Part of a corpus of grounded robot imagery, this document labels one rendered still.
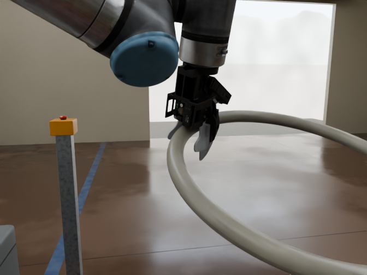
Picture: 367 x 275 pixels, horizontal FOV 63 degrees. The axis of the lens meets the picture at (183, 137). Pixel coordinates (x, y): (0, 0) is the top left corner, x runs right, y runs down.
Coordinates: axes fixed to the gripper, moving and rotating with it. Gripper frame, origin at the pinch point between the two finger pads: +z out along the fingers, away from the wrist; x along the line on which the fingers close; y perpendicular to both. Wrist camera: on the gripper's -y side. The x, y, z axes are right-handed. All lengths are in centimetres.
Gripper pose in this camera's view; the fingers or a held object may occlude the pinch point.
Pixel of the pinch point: (192, 149)
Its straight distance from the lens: 68.1
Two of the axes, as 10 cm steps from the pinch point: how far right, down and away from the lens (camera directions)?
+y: -5.9, 3.0, -7.5
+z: -1.3, 8.8, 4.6
